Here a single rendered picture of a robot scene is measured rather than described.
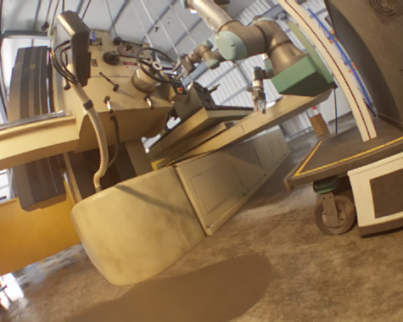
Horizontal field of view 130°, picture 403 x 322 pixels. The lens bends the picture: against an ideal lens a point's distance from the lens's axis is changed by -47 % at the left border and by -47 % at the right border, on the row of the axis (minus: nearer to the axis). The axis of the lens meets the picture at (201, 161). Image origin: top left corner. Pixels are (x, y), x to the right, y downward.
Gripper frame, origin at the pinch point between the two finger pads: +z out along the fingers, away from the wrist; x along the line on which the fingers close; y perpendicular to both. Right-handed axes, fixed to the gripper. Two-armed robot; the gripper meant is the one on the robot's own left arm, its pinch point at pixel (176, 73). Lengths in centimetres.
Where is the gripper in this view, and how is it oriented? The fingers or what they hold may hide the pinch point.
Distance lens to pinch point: 124.1
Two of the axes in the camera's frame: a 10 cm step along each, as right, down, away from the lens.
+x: 4.9, 8.7, 0.6
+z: -6.7, 3.4, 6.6
